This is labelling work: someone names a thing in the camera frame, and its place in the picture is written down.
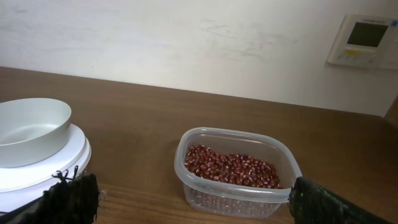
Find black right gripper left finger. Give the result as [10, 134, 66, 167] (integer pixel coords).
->
[1, 166, 100, 224]

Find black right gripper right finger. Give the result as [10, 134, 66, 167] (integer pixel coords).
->
[289, 177, 390, 224]

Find white digital kitchen scale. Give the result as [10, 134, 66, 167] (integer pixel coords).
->
[1, 124, 91, 213]

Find white round bowl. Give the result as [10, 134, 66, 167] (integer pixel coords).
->
[1, 98, 72, 168]

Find red adzuki beans in container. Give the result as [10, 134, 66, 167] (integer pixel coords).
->
[183, 145, 282, 189]

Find clear plastic bean container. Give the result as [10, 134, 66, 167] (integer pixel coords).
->
[174, 128, 302, 218]

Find white wall control panel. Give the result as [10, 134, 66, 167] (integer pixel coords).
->
[327, 14, 397, 70]

